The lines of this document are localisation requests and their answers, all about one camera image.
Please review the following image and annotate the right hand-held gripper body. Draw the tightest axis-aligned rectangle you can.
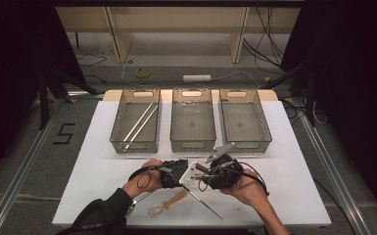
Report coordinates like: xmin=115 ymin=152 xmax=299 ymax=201
xmin=203 ymin=142 xmax=245 ymax=191

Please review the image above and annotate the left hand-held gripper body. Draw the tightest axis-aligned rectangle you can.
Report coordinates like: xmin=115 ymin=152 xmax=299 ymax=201
xmin=159 ymin=159 xmax=208 ymax=191

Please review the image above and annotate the clear grey plastic bin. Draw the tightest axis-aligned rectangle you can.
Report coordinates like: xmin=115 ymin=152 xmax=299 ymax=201
xmin=109 ymin=88 xmax=163 ymax=155
xmin=169 ymin=88 xmax=217 ymax=154
xmin=217 ymin=88 xmax=273 ymax=155

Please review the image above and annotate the metal spoon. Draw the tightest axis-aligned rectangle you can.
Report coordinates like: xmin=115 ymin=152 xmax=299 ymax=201
xmin=125 ymin=191 xmax=154 ymax=216

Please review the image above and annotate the white chopstick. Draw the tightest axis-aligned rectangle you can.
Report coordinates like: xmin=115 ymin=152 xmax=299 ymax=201
xmin=122 ymin=102 xmax=154 ymax=144
xmin=123 ymin=104 xmax=160 ymax=151

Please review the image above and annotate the person's right hand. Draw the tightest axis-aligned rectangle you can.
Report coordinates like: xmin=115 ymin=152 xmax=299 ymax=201
xmin=220 ymin=168 xmax=269 ymax=209

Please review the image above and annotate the person's left hand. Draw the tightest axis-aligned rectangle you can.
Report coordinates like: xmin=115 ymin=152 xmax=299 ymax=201
xmin=121 ymin=158 xmax=165 ymax=200

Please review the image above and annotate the white table mat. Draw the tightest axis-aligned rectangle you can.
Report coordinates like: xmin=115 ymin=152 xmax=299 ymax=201
xmin=51 ymin=100 xmax=333 ymax=228

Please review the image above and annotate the white power strip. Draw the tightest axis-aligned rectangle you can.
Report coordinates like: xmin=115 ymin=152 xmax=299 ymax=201
xmin=182 ymin=73 xmax=212 ymax=83

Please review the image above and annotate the black metal stand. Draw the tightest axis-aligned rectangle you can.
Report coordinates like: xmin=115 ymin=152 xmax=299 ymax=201
xmin=37 ymin=67 xmax=101 ymax=131
xmin=262 ymin=48 xmax=317 ymax=127

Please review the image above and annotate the yellow tape roll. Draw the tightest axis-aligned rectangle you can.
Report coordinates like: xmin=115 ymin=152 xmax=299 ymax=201
xmin=134 ymin=67 xmax=152 ymax=78

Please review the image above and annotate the beige wooden desk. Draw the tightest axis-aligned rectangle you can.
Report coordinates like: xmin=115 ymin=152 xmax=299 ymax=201
xmin=56 ymin=6 xmax=302 ymax=65

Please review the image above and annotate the black curtain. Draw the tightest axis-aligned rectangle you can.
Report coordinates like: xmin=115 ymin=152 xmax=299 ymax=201
xmin=280 ymin=0 xmax=377 ymax=226
xmin=0 ymin=0 xmax=86 ymax=190

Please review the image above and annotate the right hand-held gripper cable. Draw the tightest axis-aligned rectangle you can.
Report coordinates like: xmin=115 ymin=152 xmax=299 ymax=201
xmin=238 ymin=161 xmax=270 ymax=197

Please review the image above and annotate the hand-held gripper cable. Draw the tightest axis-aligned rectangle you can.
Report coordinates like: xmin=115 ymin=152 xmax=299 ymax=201
xmin=128 ymin=164 xmax=165 ymax=190
xmin=238 ymin=161 xmax=270 ymax=197

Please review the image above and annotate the left hand-held gripper cable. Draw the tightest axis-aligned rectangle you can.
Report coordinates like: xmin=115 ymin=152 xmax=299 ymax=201
xmin=128 ymin=164 xmax=165 ymax=190

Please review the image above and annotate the aluminium floor rail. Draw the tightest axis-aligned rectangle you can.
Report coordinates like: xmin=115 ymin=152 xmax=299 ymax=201
xmin=0 ymin=97 xmax=70 ymax=235
xmin=298 ymin=114 xmax=373 ymax=235

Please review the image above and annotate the bundle of black cables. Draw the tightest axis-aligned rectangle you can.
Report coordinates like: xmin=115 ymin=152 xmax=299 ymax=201
xmin=243 ymin=7 xmax=287 ymax=71

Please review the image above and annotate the black floor cable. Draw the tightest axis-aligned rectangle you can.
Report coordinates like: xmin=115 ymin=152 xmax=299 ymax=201
xmin=76 ymin=53 xmax=108 ymax=84

